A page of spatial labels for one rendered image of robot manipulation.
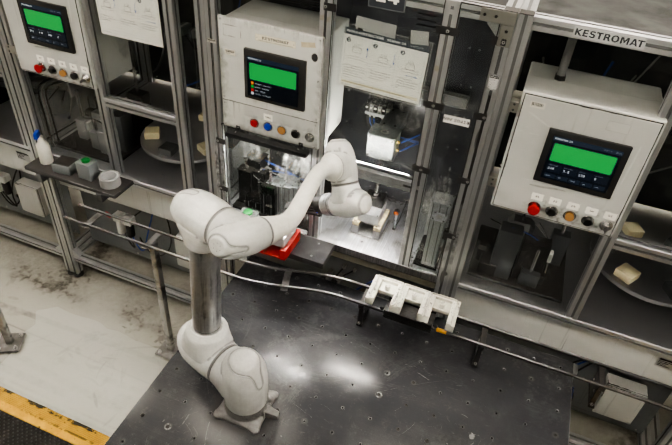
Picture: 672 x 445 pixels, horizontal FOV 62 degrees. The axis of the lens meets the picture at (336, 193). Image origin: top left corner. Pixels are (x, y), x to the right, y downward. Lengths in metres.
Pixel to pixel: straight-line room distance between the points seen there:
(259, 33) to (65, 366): 2.07
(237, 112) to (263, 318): 0.87
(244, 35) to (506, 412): 1.71
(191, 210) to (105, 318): 1.88
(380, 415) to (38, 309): 2.18
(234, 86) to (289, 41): 0.33
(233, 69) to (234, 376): 1.12
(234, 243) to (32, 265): 2.50
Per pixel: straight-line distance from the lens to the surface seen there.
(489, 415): 2.33
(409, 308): 2.36
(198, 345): 2.07
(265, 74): 2.14
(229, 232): 1.61
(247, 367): 1.99
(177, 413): 2.25
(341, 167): 1.99
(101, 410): 3.15
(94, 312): 3.56
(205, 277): 1.87
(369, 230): 2.55
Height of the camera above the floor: 2.56
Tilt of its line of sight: 37 degrees down
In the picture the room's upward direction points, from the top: 5 degrees clockwise
